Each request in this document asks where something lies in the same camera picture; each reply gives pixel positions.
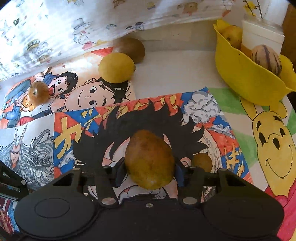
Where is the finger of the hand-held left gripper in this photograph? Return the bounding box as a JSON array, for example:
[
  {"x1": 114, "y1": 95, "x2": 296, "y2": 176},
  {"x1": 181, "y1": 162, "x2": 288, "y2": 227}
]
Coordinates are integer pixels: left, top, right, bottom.
[{"x1": 0, "y1": 160, "x2": 29, "y2": 203}]

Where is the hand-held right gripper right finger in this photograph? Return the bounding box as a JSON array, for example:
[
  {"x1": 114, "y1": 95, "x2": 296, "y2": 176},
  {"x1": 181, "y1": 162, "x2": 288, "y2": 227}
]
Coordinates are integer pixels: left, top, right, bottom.
[{"x1": 174, "y1": 162, "x2": 247, "y2": 205}]

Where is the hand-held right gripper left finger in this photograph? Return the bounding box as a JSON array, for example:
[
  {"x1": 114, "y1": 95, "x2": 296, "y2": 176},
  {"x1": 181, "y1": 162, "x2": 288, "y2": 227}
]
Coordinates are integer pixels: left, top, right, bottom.
[{"x1": 52, "y1": 160, "x2": 127, "y2": 206}]

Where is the small brown fruit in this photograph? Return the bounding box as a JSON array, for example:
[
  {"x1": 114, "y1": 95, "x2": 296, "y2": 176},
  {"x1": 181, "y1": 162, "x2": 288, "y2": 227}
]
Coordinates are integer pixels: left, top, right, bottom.
[{"x1": 191, "y1": 153, "x2": 213, "y2": 173}]

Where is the brown pear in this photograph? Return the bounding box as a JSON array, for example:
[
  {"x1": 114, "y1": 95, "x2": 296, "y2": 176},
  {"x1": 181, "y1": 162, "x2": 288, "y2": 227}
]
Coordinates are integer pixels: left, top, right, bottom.
[{"x1": 124, "y1": 129, "x2": 175, "y2": 191}]

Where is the small brown-yellow apple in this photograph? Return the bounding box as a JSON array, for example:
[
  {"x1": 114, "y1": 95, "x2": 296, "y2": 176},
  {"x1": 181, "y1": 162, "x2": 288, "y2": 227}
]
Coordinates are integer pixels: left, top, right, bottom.
[{"x1": 28, "y1": 81, "x2": 49, "y2": 105}]

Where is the yellow lemon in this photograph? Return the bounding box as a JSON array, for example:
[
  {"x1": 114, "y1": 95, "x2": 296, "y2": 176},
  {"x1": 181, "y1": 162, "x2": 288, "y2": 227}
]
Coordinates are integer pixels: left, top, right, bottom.
[{"x1": 98, "y1": 52, "x2": 137, "y2": 84}]

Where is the brown kiwi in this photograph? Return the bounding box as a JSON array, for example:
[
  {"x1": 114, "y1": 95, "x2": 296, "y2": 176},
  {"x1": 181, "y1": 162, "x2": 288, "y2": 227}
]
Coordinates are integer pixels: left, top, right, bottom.
[{"x1": 112, "y1": 38, "x2": 146, "y2": 65}]

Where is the yellow plastic bowl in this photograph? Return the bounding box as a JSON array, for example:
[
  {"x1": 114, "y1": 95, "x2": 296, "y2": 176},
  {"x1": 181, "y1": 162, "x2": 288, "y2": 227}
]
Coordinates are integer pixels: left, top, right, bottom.
[{"x1": 213, "y1": 19, "x2": 296, "y2": 105}]

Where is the small orange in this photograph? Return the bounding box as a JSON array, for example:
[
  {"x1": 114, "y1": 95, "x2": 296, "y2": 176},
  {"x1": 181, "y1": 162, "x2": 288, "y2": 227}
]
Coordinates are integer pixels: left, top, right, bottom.
[{"x1": 240, "y1": 44, "x2": 253, "y2": 59}]

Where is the striped pepino melon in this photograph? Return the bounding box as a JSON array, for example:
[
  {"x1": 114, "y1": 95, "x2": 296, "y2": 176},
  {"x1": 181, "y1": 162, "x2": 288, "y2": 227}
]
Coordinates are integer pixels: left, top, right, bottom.
[{"x1": 251, "y1": 45, "x2": 282, "y2": 76}]

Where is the yellow pear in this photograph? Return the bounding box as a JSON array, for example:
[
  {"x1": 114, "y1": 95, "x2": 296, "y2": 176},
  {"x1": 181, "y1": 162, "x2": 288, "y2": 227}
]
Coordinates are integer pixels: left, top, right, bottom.
[{"x1": 221, "y1": 25, "x2": 243, "y2": 49}]

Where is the white printed blanket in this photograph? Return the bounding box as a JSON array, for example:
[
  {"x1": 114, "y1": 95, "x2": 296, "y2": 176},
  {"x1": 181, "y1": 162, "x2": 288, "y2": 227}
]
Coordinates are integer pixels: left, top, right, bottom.
[{"x1": 0, "y1": 0, "x2": 232, "y2": 80}]

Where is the white cup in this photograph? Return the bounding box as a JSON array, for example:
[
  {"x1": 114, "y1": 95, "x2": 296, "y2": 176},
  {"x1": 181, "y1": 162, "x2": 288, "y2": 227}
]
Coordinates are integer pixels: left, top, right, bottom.
[{"x1": 240, "y1": 13, "x2": 285, "y2": 56}]

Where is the twig with yellow flowers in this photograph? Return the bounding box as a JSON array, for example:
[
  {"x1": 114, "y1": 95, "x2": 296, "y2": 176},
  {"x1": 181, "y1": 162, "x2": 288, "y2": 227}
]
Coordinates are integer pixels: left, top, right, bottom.
[{"x1": 244, "y1": 0, "x2": 264, "y2": 20}]

